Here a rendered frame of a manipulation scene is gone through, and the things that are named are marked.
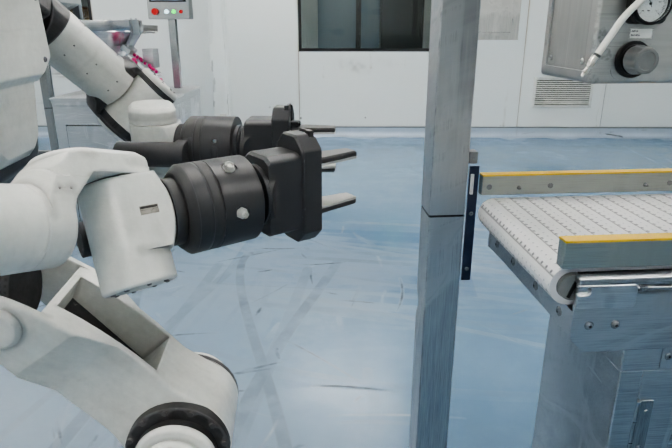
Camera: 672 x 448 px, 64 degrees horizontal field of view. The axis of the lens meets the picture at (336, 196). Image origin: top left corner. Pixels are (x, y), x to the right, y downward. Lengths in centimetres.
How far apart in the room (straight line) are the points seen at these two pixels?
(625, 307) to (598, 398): 21
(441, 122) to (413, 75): 477
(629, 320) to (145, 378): 62
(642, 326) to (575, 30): 36
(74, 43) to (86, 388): 53
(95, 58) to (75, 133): 210
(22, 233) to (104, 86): 64
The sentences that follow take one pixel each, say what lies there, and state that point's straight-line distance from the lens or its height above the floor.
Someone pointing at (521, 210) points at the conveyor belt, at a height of 86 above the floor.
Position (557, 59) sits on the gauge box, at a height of 109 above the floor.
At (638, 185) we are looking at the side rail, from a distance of 100.
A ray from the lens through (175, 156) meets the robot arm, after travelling 75.
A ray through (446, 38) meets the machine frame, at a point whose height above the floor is 110.
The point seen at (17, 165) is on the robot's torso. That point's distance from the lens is 79.
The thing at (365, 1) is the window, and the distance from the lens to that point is 557.
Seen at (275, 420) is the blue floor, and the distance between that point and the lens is 175.
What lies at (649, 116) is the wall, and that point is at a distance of 643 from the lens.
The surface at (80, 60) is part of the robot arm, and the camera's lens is 101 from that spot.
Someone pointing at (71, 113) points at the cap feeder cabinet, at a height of 68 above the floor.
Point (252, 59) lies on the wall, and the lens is 564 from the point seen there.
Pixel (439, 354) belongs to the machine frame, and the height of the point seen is 56.
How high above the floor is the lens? 112
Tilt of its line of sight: 18 degrees down
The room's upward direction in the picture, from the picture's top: straight up
